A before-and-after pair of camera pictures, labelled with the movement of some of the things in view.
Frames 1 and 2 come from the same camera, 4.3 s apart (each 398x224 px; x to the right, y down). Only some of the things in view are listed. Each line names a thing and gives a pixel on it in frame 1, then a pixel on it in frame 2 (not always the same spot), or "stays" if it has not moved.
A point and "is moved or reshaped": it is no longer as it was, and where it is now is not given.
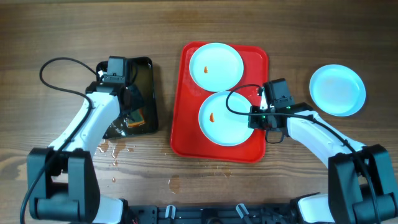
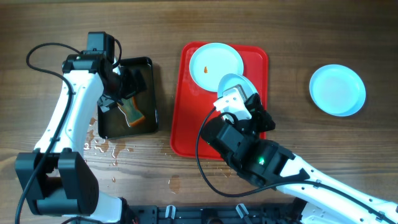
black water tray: [139, 71] stays
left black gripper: [138, 102] to [132, 88]
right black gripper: [254, 123] to [257, 111]
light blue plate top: [216, 67] stays
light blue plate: [219, 125] is moved or reshaped
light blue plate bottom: [337, 90] stays
